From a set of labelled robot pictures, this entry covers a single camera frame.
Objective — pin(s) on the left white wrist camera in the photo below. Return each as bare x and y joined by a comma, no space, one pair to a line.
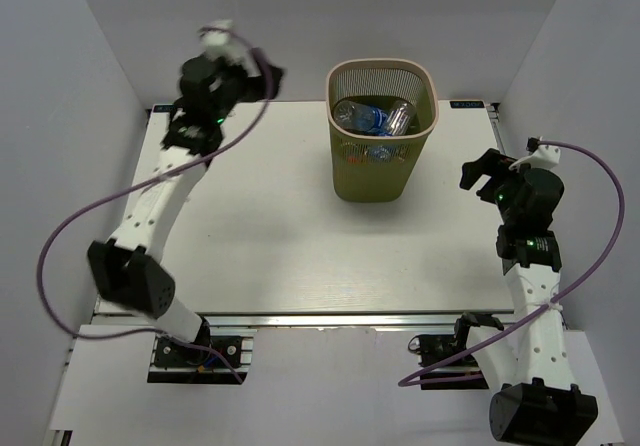
220,47

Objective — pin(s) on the right blue table label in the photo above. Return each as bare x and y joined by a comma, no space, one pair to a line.
467,104

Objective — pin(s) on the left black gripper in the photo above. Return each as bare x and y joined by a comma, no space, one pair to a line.
255,87

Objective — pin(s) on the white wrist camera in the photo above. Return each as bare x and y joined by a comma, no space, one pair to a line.
220,47
539,155

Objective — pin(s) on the blue table label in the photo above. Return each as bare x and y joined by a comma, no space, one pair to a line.
467,104
162,108

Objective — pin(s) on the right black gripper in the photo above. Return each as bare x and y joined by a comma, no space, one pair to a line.
495,165

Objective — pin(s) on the left blue table label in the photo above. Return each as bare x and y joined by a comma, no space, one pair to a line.
162,108

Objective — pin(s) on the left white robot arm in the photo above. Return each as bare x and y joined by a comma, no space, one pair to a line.
127,268

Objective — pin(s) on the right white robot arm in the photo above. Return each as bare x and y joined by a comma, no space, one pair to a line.
535,397

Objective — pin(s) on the blue label water bottle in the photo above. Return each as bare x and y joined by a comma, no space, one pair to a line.
358,118
399,119

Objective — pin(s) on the olive green mesh bin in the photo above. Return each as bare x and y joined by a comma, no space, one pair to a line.
379,82

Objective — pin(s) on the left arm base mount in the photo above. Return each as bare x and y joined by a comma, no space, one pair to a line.
227,363

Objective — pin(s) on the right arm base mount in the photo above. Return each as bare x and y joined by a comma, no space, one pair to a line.
463,374

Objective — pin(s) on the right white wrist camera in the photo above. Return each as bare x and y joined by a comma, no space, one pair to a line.
539,155

